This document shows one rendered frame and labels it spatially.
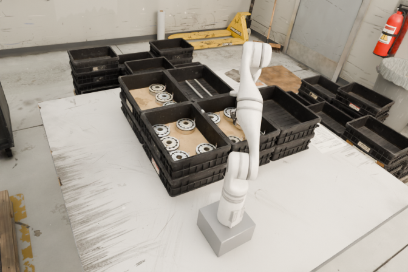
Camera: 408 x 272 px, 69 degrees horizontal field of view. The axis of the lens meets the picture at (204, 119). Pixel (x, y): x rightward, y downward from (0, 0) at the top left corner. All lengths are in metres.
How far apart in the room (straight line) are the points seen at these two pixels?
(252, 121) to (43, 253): 1.60
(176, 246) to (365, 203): 0.95
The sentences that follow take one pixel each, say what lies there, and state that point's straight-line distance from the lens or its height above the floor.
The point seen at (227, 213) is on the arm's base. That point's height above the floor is 0.88.
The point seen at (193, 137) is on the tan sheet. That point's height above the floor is 0.83.
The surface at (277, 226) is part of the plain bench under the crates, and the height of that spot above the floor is 0.70.
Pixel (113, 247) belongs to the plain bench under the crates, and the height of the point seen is 0.70.
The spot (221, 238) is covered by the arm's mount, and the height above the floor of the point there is 0.80.
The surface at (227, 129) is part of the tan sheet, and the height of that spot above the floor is 0.83.
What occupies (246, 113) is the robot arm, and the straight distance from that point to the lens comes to 1.04.
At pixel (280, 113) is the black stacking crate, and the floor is 0.83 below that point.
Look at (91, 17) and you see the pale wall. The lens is 4.55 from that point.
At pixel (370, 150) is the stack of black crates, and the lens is 2.45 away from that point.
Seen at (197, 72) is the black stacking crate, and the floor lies 0.88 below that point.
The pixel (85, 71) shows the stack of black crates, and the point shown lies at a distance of 2.90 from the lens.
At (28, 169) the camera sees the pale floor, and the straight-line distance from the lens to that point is 2.72.
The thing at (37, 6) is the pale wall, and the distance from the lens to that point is 4.41.
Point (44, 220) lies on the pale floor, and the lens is 2.34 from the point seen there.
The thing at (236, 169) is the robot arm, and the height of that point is 1.11.
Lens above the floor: 1.80
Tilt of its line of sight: 35 degrees down
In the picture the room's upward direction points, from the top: 7 degrees clockwise
